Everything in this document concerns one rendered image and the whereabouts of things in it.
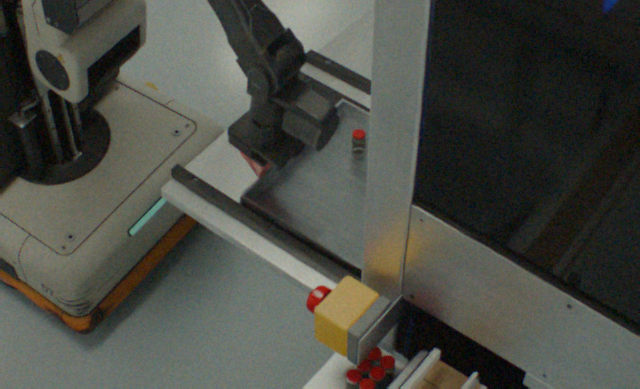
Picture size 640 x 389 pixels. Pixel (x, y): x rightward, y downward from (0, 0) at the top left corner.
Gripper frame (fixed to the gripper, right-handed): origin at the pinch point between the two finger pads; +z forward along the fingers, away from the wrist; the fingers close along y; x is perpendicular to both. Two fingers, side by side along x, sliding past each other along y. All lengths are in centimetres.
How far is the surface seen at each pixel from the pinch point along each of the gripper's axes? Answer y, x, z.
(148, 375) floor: -22, -7, 95
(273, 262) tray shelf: 11.2, -10.4, 1.8
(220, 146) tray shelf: -10.3, 2.1, 4.5
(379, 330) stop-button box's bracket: 32.9, -17.1, -13.2
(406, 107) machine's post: 26, -13, -48
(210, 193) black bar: -3.9, -7.5, 1.7
